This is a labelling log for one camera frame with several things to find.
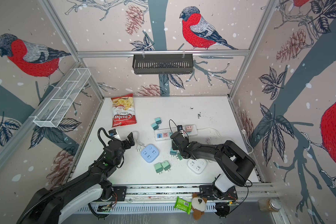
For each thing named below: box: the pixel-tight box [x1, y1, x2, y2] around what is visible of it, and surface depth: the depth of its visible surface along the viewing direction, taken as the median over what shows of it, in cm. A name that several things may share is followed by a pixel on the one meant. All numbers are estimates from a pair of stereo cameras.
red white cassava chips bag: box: [110, 93, 137, 128], surface depth 108 cm
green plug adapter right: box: [161, 160, 171, 172], surface depth 83 cm
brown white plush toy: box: [191, 192, 208, 221], surface depth 70 cm
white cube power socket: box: [187, 158, 208, 175], surface depth 83 cm
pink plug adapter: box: [185, 125, 193, 133], surface depth 94 cm
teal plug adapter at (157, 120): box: [154, 117, 162, 125], surface depth 106 cm
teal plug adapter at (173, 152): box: [169, 147, 177, 157], surface depth 89 cm
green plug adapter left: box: [154, 162, 164, 175], surface depth 83 cm
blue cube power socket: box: [140, 143, 160, 163], surface depth 87 cm
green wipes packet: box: [174, 196, 192, 216], surface depth 71 cm
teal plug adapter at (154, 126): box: [150, 122, 159, 131], surface depth 102 cm
